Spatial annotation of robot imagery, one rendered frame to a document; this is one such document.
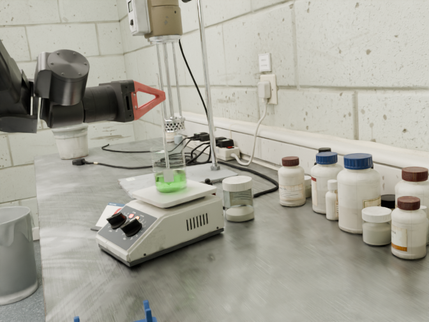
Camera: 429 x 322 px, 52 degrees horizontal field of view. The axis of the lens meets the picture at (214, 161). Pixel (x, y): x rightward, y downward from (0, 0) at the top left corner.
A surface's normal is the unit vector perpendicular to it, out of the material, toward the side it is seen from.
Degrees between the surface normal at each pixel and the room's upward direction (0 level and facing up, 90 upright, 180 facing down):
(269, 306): 0
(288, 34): 90
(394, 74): 90
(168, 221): 90
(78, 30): 90
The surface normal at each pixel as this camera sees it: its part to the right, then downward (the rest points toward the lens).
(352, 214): -0.62, 0.20
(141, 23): 0.38, 0.15
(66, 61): 0.36, -0.55
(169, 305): -0.09, -0.97
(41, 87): 0.21, 0.83
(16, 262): 0.72, 0.14
